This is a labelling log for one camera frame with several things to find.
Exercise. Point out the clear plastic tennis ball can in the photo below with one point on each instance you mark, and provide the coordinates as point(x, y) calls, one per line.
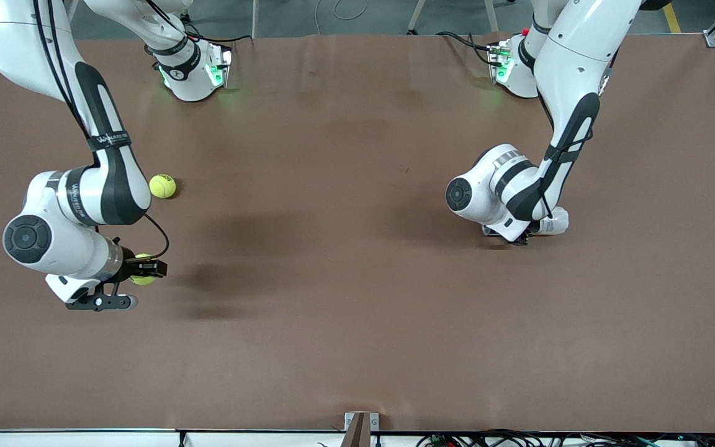
point(556, 221)

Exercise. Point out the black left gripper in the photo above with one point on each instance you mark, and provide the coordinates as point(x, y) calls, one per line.
point(521, 239)

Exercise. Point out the yellow Wilson tennis ball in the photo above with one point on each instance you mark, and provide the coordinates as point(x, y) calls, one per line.
point(143, 280)
point(162, 186)

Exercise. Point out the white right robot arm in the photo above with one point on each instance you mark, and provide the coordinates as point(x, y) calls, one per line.
point(53, 245)

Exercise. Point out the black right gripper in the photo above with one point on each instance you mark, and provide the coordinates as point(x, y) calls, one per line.
point(132, 269)

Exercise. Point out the grey arm base connector panel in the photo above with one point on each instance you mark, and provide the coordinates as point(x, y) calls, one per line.
point(495, 62)
point(226, 65)

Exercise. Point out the white metal leg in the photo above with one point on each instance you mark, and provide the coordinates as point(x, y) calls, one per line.
point(255, 18)
point(491, 15)
point(416, 17)

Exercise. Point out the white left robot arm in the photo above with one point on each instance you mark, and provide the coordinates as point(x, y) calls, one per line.
point(581, 49)

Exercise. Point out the grey metal bracket post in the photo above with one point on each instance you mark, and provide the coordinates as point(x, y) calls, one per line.
point(362, 431)

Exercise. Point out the table cover sheet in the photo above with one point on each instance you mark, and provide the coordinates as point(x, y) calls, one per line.
point(357, 310)

